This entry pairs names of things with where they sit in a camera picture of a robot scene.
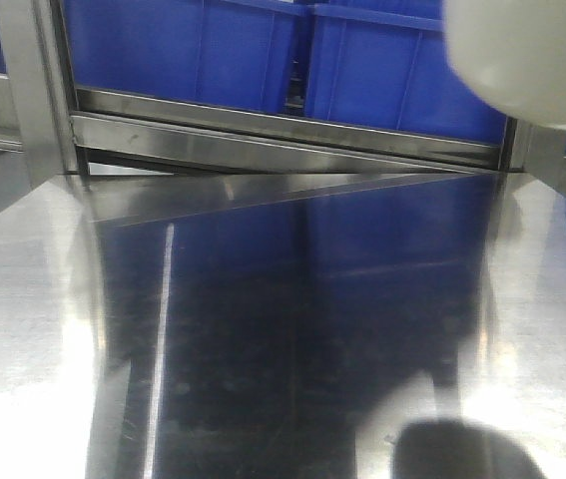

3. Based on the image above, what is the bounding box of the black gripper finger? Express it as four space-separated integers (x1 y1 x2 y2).
392 419 544 479

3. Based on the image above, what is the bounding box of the white plastic bin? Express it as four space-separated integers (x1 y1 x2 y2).
443 1 566 130

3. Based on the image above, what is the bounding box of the blue plastic crate right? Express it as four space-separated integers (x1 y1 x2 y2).
303 1 506 145

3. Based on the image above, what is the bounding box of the blue plastic crate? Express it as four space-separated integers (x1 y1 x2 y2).
303 1 506 145
63 1 308 114

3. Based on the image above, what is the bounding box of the blue plastic crate left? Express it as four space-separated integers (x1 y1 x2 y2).
63 1 308 114

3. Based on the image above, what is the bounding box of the stainless steel shelf frame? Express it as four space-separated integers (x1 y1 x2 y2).
0 0 566 211

